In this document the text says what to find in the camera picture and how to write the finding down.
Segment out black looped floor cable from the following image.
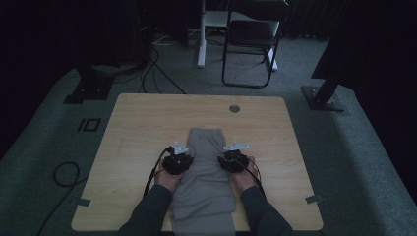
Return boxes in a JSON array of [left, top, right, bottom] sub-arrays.
[[34, 160, 89, 236]]

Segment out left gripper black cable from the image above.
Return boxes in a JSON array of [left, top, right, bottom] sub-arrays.
[[143, 147, 175, 199]]

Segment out black floor cables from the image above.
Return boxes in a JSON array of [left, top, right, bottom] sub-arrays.
[[139, 45, 187, 95]]

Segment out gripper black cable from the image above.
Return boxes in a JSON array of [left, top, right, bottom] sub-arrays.
[[143, 147, 175, 199], [234, 158, 266, 195]]

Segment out grey pants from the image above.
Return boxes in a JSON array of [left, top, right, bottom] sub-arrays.
[[169, 127, 237, 236]]

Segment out person's right hand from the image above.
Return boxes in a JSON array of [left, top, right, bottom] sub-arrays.
[[228, 155, 258, 193]]

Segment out black stand base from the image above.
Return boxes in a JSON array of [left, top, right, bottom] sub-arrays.
[[63, 64, 116, 105]]

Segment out black floor tape marking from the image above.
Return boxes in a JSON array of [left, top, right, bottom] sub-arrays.
[[77, 117, 102, 133]]

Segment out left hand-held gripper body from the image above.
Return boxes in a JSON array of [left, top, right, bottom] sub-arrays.
[[162, 141, 192, 176]]

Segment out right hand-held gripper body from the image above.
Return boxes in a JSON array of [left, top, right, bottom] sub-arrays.
[[223, 141, 251, 174]]

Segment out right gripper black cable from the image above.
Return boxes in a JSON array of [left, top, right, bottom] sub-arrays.
[[234, 158, 266, 195]]

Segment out person's left hand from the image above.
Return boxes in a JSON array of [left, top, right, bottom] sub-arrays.
[[153, 167, 185, 194]]

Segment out black stand with base plate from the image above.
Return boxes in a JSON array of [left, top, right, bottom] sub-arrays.
[[301, 77, 346, 113]]

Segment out black folding chair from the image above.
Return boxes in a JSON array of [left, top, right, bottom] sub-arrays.
[[221, 0, 290, 89]]

